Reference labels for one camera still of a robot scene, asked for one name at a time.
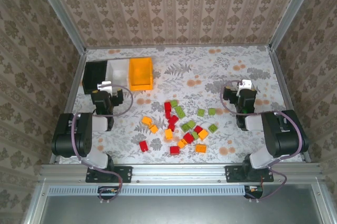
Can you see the aluminium frame post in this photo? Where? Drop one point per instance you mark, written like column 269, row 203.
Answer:
column 58, row 10
column 292, row 10

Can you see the small connector board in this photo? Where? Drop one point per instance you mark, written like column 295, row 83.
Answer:
column 109, row 191
column 254, row 190

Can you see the grey metal panel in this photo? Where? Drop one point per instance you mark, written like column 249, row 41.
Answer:
column 184, row 210

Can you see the white plastic bin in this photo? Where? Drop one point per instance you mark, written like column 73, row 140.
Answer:
column 118, row 72

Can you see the aluminium side rail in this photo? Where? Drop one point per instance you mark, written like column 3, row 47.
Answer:
column 283, row 89
column 72, row 96

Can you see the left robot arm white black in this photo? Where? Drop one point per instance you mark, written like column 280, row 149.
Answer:
column 71, row 139

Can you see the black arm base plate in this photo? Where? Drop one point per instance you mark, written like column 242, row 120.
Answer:
column 126, row 174
column 231, row 174

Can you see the orange plastic bin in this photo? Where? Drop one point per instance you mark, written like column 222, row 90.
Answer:
column 140, row 73

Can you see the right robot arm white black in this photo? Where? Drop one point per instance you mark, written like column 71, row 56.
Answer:
column 284, row 139

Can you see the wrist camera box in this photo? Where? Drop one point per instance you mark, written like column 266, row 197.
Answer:
column 104, row 85
column 246, row 84

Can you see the long green lego brick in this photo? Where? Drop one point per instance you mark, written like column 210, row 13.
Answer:
column 180, row 112

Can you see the red lego brick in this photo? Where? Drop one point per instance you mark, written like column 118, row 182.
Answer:
column 174, row 150
column 167, row 114
column 173, row 120
column 198, row 129
column 188, row 137
column 143, row 146
column 171, row 127
column 167, row 106

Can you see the black plastic bin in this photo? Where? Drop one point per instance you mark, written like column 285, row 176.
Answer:
column 93, row 76

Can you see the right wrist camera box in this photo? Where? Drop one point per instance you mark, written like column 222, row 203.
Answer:
column 246, row 84

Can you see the aluminium mounting rail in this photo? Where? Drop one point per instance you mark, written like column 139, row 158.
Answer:
column 179, row 172

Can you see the aluminium back rail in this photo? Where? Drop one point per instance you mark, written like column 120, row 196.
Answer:
column 179, row 46

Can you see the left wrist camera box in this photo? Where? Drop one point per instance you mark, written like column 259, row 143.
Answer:
column 104, row 85

